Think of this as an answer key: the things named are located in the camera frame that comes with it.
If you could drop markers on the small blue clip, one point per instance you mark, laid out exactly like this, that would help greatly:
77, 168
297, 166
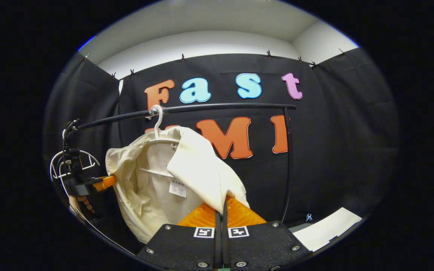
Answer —
309, 217

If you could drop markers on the white cabinet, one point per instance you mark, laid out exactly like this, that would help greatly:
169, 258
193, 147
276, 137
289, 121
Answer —
326, 229

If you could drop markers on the black clothes rack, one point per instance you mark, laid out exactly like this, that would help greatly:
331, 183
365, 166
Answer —
220, 107

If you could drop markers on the black backdrop cloth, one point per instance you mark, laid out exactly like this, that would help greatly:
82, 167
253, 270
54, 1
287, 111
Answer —
337, 143

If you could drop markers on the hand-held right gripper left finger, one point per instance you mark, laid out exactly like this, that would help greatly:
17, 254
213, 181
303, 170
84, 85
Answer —
179, 244

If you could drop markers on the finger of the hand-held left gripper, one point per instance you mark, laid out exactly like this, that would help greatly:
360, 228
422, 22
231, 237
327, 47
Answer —
106, 182

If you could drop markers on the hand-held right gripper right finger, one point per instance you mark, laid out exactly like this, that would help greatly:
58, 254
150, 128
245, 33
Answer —
266, 244

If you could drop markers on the white plastic hanger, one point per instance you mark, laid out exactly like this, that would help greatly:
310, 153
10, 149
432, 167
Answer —
159, 120

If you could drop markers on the row of backdrop clips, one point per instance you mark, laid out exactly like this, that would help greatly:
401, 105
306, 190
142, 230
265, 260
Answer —
182, 57

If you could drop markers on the cream shirt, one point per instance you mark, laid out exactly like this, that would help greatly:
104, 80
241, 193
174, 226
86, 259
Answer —
198, 169

